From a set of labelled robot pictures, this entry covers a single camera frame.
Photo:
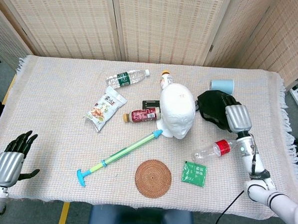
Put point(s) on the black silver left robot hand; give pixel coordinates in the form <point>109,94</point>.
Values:
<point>7,168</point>

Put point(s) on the dark red label drink bottle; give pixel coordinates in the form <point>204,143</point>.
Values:
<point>141,115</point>

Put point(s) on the small black box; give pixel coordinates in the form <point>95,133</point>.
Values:
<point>149,103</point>

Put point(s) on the white foam mannequin head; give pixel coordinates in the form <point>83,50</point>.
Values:
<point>178,108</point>

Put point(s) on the green blue toy water pump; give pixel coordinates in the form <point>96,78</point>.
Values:
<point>119,154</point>

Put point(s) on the light blue plastic mug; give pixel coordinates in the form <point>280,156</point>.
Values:
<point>223,85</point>

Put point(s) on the pale woven fringed tablecloth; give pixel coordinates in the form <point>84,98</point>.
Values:
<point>51,112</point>

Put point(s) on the round woven rattan coaster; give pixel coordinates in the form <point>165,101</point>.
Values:
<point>153,178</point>

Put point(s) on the white nut snack bag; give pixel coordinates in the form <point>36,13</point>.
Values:
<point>104,109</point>

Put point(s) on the woven bamboo folding screen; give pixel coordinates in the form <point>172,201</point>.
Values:
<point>163,27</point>

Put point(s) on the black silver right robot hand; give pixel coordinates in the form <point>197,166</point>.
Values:
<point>237,118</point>

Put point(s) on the green sachet packet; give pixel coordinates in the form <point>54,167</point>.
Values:
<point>194,174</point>

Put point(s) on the empty clear bottle red label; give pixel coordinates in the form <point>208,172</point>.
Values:
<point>212,150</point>

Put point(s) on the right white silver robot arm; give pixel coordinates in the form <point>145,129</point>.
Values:
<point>256,170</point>

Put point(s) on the clear water bottle green label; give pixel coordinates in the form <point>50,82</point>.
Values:
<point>123,78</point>

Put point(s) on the yellow cap white label bottle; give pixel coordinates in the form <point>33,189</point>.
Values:
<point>167,79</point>

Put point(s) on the dark blue padded seat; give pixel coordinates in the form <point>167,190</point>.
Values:
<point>141,219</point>

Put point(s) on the black baseball cap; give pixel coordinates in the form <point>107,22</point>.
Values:
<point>211,107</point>

